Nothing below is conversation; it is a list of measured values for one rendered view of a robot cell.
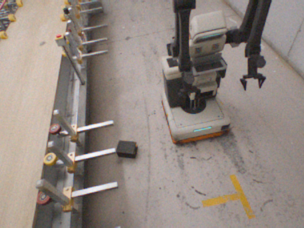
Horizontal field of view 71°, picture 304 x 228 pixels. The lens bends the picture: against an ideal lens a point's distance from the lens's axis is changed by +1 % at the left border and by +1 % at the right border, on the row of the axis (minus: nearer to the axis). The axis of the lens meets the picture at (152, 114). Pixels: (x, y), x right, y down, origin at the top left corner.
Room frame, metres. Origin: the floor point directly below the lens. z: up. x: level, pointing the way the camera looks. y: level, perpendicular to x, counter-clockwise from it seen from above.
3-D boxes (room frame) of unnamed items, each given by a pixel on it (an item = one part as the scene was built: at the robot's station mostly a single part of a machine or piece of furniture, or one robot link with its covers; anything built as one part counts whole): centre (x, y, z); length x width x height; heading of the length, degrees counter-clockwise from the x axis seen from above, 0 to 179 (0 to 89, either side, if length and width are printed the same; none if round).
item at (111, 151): (0.77, 0.51, 0.81); 0.43 x 0.03 x 0.04; 92
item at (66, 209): (0.50, 0.59, 0.83); 0.14 x 0.06 x 0.05; 2
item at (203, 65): (1.22, -0.47, 0.99); 0.28 x 0.16 x 0.22; 91
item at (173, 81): (1.60, -0.47, 0.59); 0.55 x 0.34 x 0.83; 91
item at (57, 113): (0.98, 0.61, 0.86); 0.04 x 0.04 x 0.48; 2
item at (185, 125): (1.51, -0.47, 0.16); 0.67 x 0.64 x 0.25; 1
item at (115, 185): (0.52, 0.51, 0.83); 0.43 x 0.03 x 0.04; 92
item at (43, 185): (0.48, 0.59, 0.91); 0.04 x 0.04 x 0.48; 2
